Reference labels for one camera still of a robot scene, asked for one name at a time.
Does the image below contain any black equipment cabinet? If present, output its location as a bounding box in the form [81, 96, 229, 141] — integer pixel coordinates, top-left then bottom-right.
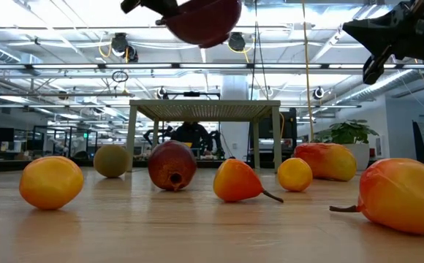
[247, 108, 298, 164]

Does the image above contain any black computer monitor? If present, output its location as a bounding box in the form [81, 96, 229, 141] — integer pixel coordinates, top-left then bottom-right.
[0, 127, 15, 143]

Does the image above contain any black cage frame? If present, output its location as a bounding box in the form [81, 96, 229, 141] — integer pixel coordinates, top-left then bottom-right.
[32, 125, 99, 159]

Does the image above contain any person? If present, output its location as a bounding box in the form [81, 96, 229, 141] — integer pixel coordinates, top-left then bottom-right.
[170, 121, 215, 156]

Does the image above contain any green potted plant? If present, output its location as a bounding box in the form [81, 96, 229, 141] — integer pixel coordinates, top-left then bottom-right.
[314, 118, 380, 172]

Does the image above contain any black standing panel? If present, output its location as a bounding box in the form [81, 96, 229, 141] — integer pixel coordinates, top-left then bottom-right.
[412, 120, 424, 164]

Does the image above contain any dark red toy pomegranate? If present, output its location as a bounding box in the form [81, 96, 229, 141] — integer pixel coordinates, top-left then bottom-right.
[147, 140, 198, 192]

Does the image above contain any pale green perforated metal stand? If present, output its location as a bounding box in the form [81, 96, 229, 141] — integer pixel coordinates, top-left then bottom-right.
[126, 99, 283, 174]

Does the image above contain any black aluminium table frame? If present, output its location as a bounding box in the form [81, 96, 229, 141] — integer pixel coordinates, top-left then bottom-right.
[0, 157, 424, 173]

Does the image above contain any magenta plastic colander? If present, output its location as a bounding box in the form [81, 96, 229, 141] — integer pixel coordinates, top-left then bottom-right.
[156, 0, 243, 50]

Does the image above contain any yellow broom stick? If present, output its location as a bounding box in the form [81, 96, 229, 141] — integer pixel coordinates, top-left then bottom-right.
[300, 0, 315, 143]

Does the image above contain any brown green toy kiwi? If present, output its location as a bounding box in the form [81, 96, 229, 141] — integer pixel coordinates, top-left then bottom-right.
[93, 144, 131, 179]

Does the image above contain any orange yellow toy pear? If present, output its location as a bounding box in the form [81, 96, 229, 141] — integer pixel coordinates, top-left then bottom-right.
[18, 156, 85, 210]
[213, 156, 284, 204]
[329, 157, 424, 236]
[277, 157, 314, 193]

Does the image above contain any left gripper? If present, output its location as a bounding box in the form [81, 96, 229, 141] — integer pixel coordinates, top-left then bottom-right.
[120, 0, 182, 18]

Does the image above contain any red orange toy mango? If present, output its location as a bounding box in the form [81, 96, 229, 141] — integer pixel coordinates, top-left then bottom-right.
[293, 142, 358, 183]

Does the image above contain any hanging black cable loop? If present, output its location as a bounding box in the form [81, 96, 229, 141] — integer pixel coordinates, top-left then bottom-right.
[111, 69, 129, 83]

